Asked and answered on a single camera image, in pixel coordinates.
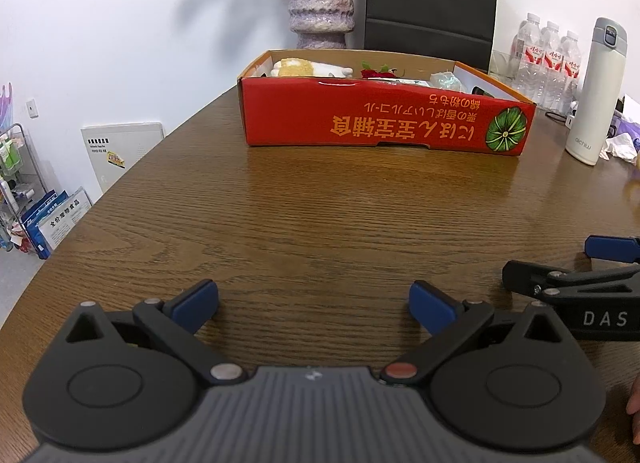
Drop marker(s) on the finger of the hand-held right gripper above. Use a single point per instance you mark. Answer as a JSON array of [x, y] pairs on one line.
[[525, 274], [612, 249]]

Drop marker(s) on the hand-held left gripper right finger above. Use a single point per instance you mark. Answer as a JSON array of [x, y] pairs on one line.
[[430, 310]]

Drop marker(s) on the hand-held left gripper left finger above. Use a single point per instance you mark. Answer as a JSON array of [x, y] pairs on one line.
[[192, 308]]

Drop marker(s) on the clear iridescent plastic bag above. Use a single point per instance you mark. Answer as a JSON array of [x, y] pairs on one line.
[[445, 80]]

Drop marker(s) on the red cardboard box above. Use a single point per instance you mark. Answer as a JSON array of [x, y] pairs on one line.
[[300, 113]]

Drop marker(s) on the red fabric flower hair clip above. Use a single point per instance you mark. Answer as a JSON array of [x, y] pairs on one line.
[[375, 73]]

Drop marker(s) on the yellow and white plush toy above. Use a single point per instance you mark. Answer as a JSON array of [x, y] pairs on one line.
[[295, 68]]

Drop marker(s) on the brown wooden desktop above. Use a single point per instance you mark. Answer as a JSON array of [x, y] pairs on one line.
[[300, 223]]

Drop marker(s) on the person's right hand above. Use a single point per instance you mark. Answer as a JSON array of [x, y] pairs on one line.
[[636, 423]]

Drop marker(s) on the crumpled white tissue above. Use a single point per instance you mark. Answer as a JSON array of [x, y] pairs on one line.
[[622, 148]]

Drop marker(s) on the purple plastic item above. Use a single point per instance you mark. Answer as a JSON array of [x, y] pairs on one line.
[[629, 128]]

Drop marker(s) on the white paper card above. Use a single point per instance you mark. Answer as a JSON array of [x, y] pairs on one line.
[[632, 107]]

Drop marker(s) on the white thermos flask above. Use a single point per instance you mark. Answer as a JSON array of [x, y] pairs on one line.
[[595, 93]]

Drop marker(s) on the white metal cabinet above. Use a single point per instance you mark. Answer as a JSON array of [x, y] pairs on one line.
[[125, 153]]

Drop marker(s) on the blue package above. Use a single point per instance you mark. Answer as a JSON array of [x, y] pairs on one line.
[[35, 225]]

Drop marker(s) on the clear water bottle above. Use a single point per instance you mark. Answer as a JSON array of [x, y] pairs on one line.
[[526, 55], [570, 73], [551, 65]]

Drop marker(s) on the clear glass cup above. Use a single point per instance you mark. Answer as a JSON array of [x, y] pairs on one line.
[[502, 65]]

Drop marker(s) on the purple ceramic vase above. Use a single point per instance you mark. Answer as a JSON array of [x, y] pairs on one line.
[[320, 3]]

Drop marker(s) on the white wall socket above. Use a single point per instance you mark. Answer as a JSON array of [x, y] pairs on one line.
[[33, 108]]

